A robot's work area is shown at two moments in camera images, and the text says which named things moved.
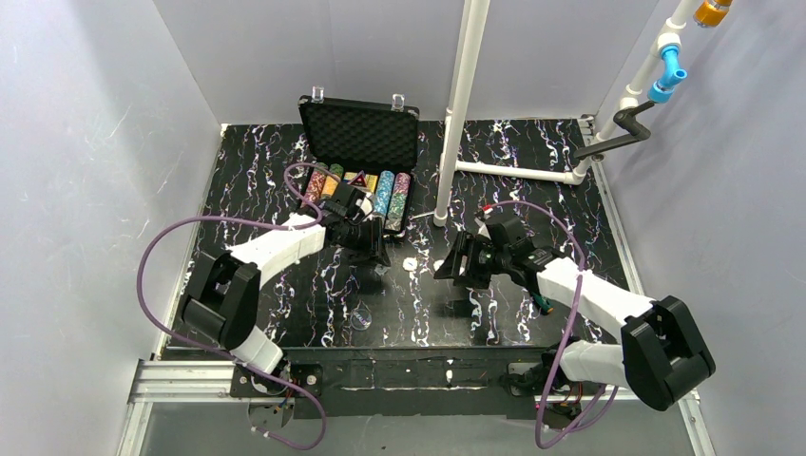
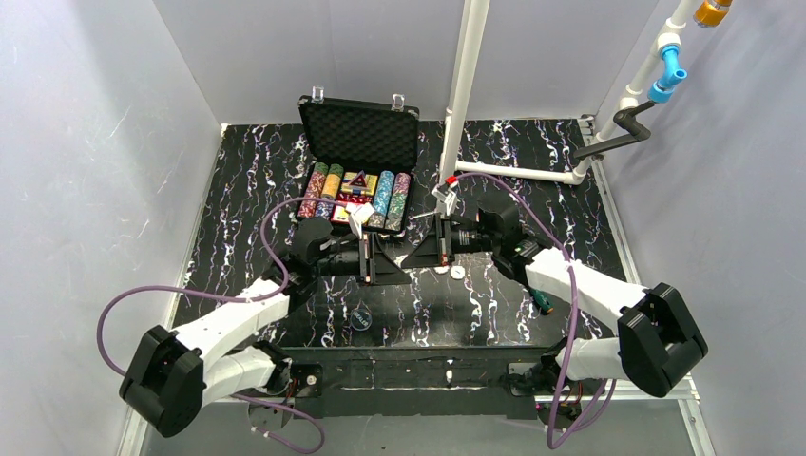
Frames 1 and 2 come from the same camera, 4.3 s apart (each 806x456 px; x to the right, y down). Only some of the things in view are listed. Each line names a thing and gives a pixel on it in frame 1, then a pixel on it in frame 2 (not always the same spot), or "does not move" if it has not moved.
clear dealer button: (360, 319) does not move
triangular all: (359, 180) does not move
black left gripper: (375, 241) → (366, 262)
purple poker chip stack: (402, 182) does not move
